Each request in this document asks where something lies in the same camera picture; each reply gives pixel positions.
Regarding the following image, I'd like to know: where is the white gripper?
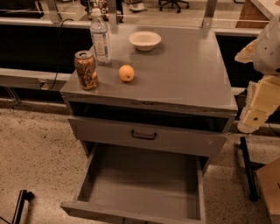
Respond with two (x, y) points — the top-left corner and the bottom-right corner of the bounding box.
(234, 25), (280, 134)

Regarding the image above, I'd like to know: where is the orange fruit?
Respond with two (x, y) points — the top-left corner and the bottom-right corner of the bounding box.
(119, 65), (135, 82)

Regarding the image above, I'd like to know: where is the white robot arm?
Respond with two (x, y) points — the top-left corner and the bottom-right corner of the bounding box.
(234, 14), (280, 133)

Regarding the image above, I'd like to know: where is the grey metal drawer cabinet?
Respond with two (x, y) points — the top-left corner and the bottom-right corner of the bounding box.
(61, 25), (237, 169)

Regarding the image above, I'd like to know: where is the open grey bottom drawer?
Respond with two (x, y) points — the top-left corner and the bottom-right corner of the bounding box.
(59, 143), (207, 224)

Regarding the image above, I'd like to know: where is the wooden desk background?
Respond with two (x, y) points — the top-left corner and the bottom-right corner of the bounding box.
(235, 0), (280, 29)

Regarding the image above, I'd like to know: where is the brown cardboard box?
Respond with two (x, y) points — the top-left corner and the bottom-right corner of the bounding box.
(256, 158), (280, 224)

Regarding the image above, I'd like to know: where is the white paper bowl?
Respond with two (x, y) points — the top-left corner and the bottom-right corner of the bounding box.
(129, 31), (161, 52)

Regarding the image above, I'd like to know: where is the black office chair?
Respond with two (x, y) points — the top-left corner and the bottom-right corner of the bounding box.
(157, 0), (190, 13)

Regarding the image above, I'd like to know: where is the black stand leg right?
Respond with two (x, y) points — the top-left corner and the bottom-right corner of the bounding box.
(240, 136), (259, 202)

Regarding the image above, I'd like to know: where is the black stand leg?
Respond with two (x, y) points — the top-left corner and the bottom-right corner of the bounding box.
(240, 136), (259, 202)
(11, 190), (34, 224)

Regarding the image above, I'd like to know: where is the clear plastic water bottle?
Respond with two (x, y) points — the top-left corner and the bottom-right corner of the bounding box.
(90, 8), (111, 64)

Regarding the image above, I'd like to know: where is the brown patterned drink can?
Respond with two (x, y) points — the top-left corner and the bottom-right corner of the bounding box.
(74, 51), (98, 90)

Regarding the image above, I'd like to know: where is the black stand leg left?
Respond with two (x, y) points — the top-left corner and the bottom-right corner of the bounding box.
(11, 190), (34, 224)

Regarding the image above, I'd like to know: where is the closed grey drawer with handle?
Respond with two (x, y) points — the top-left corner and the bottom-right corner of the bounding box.
(68, 115), (227, 157)

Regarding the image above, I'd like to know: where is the black cable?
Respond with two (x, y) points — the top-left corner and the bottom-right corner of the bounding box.
(47, 17), (75, 91)

